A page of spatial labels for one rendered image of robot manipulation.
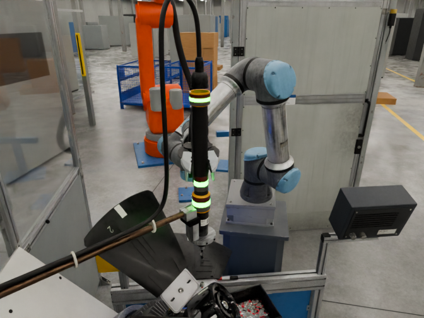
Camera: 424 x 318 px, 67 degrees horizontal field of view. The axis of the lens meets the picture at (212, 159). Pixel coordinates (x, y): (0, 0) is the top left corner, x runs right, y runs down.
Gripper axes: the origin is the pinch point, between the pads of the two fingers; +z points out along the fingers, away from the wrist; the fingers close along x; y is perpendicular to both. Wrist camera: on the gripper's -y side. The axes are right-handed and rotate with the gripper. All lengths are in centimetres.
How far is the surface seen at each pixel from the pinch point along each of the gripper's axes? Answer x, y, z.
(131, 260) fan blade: 16.5, 21.9, 2.9
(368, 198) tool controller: -66, 32, -36
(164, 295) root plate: 9.2, 31.1, 5.3
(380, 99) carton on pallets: -479, 141, -662
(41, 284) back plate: 37.4, 27.2, 3.0
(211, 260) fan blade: -4.0, 38.5, -14.3
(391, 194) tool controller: -76, 32, -37
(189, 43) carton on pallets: -25, 20, -804
